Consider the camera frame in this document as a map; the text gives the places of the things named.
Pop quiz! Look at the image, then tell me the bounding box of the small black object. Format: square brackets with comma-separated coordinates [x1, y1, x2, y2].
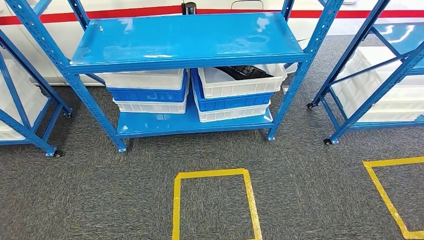
[214, 64, 275, 82]

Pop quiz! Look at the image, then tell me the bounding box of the yellow floor tape square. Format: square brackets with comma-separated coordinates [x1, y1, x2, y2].
[171, 168, 264, 240]
[362, 156, 424, 240]

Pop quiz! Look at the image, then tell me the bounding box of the blue plastic crate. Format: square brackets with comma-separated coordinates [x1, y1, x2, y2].
[105, 70, 190, 104]
[191, 68, 275, 113]

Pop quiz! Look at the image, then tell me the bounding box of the white vehicle with red stripe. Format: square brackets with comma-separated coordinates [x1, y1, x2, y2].
[0, 0, 424, 87]

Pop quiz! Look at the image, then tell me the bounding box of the blue metal shelf rack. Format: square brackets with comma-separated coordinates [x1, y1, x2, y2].
[306, 0, 424, 146]
[4, 0, 345, 154]
[0, 29, 73, 159]

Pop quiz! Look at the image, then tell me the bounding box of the white plastic bin stack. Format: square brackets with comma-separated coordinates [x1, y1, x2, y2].
[330, 45, 424, 124]
[0, 58, 50, 141]

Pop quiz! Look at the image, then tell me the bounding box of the black cylindrical post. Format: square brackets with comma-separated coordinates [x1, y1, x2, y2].
[180, 1, 198, 16]

